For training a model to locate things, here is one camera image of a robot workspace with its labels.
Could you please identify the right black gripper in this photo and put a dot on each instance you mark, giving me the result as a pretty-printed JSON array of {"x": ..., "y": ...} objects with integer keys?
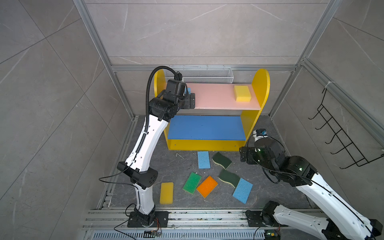
[{"x": 250, "y": 151}]

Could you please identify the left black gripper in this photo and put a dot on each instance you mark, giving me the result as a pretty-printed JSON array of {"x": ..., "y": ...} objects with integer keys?
[{"x": 187, "y": 103}]

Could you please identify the blue sponge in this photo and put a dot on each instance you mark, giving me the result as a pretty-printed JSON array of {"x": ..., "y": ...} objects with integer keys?
[
  {"x": 242, "y": 191},
  {"x": 204, "y": 160},
  {"x": 188, "y": 90}
]

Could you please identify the yellow sponge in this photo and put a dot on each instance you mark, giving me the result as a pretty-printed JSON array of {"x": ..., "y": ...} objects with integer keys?
[
  {"x": 242, "y": 93},
  {"x": 167, "y": 193}
]

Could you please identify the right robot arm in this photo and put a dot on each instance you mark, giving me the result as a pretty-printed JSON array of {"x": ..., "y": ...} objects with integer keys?
[{"x": 341, "y": 221}]

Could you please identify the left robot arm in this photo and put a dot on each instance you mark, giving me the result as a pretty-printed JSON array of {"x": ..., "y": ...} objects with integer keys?
[{"x": 160, "y": 110}]

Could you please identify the yellow shelf pink blue boards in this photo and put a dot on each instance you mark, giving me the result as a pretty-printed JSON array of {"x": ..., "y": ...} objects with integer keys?
[{"x": 219, "y": 133}]

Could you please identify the metal mesh basket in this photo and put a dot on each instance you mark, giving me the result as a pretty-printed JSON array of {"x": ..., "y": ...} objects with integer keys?
[{"x": 206, "y": 75}]

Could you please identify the dark green sponge upper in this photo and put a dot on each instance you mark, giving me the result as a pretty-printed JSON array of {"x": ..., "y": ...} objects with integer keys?
[{"x": 221, "y": 160}]

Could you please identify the dark green sponge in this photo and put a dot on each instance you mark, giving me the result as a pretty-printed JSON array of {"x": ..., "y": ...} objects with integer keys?
[
  {"x": 229, "y": 178},
  {"x": 221, "y": 160}
]

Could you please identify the dark green sponge lower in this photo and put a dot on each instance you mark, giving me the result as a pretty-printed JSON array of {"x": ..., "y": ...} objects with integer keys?
[{"x": 229, "y": 178}]

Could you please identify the orange sponge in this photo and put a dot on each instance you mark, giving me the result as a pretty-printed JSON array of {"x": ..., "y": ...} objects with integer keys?
[{"x": 207, "y": 186}]

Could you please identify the bright green sponge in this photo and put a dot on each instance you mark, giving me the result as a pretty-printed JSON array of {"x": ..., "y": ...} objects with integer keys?
[{"x": 192, "y": 183}]

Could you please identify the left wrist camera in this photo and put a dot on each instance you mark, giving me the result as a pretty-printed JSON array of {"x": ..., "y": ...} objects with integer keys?
[{"x": 178, "y": 76}]

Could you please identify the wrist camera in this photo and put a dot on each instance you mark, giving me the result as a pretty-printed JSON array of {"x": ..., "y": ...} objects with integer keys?
[
  {"x": 260, "y": 134},
  {"x": 178, "y": 76}
]

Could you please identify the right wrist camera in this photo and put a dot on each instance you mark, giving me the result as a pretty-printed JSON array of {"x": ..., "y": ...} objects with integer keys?
[{"x": 260, "y": 134}]

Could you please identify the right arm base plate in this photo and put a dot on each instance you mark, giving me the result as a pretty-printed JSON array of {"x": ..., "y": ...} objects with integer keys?
[{"x": 260, "y": 219}]

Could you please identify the black wire hook rack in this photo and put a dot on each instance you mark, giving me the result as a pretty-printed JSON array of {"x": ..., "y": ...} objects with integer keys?
[{"x": 340, "y": 134}]

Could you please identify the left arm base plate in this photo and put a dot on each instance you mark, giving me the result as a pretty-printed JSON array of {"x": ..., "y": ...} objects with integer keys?
[{"x": 153, "y": 219}]

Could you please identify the aluminium mounting rail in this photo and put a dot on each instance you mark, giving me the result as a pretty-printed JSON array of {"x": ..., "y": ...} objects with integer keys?
[{"x": 192, "y": 224}]

